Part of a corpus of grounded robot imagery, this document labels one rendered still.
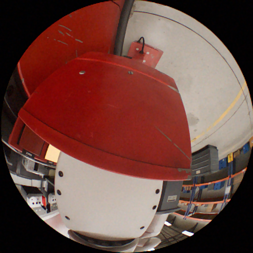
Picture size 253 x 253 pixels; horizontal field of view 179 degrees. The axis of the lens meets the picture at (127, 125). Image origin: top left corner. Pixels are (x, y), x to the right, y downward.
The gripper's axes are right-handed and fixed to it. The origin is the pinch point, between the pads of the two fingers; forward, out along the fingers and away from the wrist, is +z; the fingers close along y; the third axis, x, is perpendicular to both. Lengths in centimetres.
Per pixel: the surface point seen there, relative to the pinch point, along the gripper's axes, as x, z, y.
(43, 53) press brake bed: 6.9, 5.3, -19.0
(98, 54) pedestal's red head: 4.8, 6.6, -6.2
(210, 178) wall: -241, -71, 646
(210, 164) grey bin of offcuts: -77, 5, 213
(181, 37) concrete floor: 28, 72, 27
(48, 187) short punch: -39, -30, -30
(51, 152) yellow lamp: -4.1, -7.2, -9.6
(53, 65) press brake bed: 2.2, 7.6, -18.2
